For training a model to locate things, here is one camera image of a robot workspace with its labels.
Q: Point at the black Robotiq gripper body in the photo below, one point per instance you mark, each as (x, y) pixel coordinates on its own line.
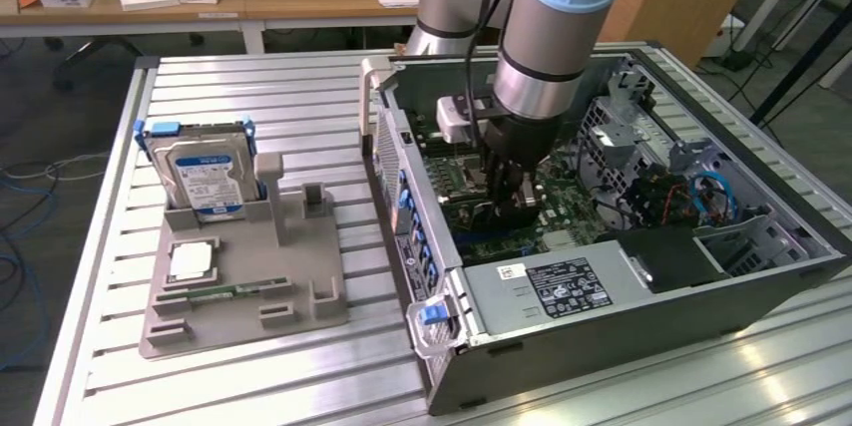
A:
(519, 141)

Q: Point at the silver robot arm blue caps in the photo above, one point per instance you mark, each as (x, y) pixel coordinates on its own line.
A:
(552, 47)

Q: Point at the CPU socket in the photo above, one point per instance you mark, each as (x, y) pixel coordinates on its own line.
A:
(472, 174)

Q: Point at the black RAM slot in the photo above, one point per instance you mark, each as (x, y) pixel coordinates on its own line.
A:
(459, 148)
(430, 144)
(466, 196)

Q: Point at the green motherboard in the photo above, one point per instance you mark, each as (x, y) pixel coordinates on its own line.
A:
(572, 206)

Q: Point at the silver chipset heat sink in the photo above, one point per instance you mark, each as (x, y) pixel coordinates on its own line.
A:
(560, 241)

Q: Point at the metal disk bay cage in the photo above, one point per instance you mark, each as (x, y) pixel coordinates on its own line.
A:
(626, 156)

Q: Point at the grey power supply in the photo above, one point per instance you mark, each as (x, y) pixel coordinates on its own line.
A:
(506, 306)

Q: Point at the blue case latch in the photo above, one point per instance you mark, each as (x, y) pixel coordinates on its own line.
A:
(432, 316)

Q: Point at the black open PC case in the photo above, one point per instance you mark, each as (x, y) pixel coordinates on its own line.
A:
(599, 346)

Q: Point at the grey printed parts rack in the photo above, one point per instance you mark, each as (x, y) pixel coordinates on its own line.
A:
(299, 266)

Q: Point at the white floor box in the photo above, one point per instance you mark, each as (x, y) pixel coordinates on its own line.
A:
(722, 42)

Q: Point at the black stand pole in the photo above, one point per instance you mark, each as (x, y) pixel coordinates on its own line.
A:
(791, 76)

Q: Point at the hard disk blue carrier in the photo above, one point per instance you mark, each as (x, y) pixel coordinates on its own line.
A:
(207, 181)

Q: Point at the bare green RAM stick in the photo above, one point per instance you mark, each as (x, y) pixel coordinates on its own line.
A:
(220, 291)

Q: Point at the silver CPU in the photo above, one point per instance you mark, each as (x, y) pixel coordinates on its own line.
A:
(190, 261)

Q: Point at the white paper label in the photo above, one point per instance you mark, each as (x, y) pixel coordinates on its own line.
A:
(216, 14)

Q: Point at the black chair base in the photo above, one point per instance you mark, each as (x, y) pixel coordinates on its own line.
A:
(87, 49)

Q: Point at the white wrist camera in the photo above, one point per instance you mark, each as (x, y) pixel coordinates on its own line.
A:
(456, 119)

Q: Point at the white table frame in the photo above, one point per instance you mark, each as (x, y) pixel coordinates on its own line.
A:
(838, 64)

